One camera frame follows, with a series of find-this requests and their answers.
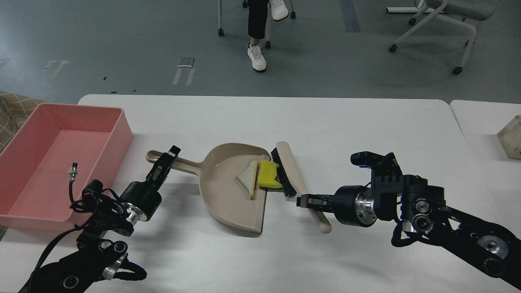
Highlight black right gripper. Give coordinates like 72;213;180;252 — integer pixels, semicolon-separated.
296;186;377;227

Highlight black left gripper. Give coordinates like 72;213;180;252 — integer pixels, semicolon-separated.
120;145;181;222

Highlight beige hand brush black bristles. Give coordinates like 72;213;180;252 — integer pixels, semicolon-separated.
271;141;333;234

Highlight yellow green sponge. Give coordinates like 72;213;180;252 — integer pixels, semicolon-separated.
257;160;283;189

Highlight beige plastic dustpan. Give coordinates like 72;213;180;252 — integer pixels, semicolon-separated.
171;143;271;237

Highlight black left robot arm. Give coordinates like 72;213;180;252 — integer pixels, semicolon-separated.
20;145;181;293

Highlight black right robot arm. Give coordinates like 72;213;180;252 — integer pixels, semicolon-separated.
297;151;520;288

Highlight pink plastic bin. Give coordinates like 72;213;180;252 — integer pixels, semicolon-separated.
0;103;133;231

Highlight beige patterned cloth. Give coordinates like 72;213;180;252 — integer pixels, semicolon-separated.
0;91;43;152

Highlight seated person legs white sneakers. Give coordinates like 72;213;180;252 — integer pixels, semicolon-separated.
247;0;289;72

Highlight beige stone block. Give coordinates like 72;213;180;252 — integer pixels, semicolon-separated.
497;115;521;160

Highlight white rolling chair frame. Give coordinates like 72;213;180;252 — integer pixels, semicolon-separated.
388;0;499;75

